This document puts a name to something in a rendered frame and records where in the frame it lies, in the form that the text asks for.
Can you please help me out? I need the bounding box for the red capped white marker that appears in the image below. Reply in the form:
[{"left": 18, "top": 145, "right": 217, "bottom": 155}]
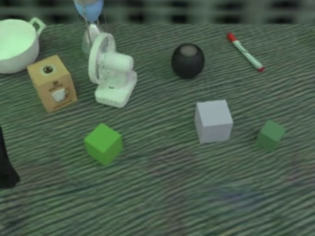
[{"left": 226, "top": 32, "right": 266, "bottom": 73}]

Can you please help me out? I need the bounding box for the black round smart speaker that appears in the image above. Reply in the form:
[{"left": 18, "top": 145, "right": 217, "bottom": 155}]
[{"left": 171, "top": 43, "right": 205, "bottom": 80}]

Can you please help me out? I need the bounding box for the blue sand hourglass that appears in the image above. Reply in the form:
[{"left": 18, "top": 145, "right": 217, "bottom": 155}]
[{"left": 73, "top": 0, "right": 104, "bottom": 56}]

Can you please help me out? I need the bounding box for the bright green cube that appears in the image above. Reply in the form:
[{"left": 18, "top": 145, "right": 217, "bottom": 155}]
[{"left": 83, "top": 122, "right": 124, "bottom": 166}]

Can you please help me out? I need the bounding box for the grey cube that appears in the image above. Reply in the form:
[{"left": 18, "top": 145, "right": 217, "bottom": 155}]
[{"left": 194, "top": 99, "right": 234, "bottom": 145}]

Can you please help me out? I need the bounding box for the white desk fan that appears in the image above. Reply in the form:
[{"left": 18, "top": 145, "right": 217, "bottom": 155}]
[{"left": 88, "top": 32, "right": 138, "bottom": 109}]

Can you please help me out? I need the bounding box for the dark green small cube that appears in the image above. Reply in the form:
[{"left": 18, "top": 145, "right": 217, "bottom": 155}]
[{"left": 256, "top": 119, "right": 286, "bottom": 152}]

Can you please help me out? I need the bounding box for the white pot with handle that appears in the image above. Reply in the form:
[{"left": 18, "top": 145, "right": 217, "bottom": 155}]
[{"left": 0, "top": 17, "right": 47, "bottom": 74}]

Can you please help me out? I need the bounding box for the brown coffee cup box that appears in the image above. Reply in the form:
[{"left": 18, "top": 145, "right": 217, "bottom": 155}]
[{"left": 27, "top": 54, "right": 78, "bottom": 114}]

